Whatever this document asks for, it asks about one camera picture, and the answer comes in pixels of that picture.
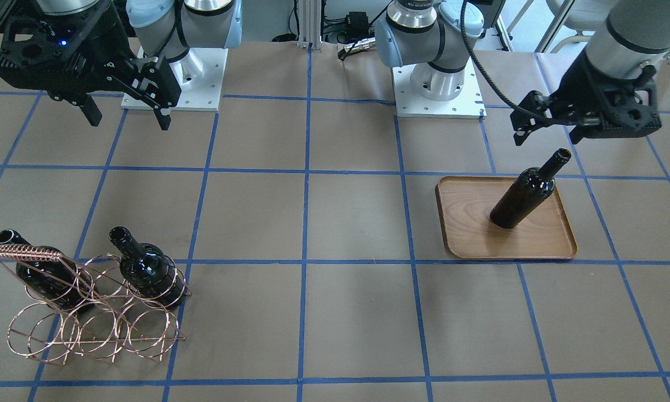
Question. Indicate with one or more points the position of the aluminium frame post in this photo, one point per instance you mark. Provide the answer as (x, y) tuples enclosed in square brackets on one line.
[(310, 24)]

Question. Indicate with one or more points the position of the dark wine bottle far end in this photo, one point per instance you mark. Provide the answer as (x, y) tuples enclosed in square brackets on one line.
[(57, 282)]

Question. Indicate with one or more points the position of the copper wire bottle basket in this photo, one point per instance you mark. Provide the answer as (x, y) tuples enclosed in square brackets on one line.
[(111, 320)]

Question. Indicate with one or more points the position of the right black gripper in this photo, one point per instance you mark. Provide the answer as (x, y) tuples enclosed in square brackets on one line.
[(107, 39)]

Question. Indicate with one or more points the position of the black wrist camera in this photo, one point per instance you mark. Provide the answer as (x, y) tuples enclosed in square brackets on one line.
[(50, 52), (626, 108)]

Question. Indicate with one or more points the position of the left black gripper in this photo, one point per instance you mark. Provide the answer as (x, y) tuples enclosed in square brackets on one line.
[(583, 84)]

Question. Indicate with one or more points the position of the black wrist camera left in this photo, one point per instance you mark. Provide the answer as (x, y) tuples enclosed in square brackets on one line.
[(626, 108)]

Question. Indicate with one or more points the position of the dark wine bottle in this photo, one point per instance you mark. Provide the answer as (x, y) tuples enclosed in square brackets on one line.
[(533, 186), (147, 269)]

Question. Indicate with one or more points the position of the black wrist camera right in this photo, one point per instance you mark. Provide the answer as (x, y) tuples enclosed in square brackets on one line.
[(50, 52)]

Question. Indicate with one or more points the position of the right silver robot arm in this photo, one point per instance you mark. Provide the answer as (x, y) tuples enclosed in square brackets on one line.
[(144, 49)]

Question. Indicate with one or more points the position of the wooden tray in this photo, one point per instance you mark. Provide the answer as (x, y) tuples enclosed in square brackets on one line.
[(464, 204)]

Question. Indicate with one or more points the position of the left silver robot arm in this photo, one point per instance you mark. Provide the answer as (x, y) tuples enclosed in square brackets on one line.
[(621, 37)]

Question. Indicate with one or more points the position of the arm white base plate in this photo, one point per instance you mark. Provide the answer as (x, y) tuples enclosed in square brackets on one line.
[(422, 91), (201, 84)]

